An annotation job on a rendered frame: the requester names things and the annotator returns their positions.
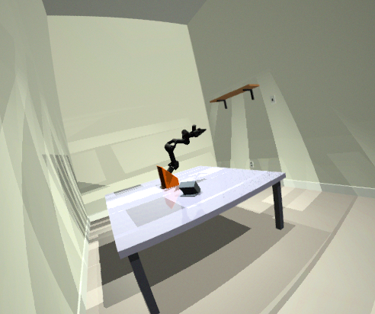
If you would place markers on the grey sloped panel with hole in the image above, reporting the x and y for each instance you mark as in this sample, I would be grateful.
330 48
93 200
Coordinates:
189 188

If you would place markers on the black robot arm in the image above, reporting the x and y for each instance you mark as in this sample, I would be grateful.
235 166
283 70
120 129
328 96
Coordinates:
170 148

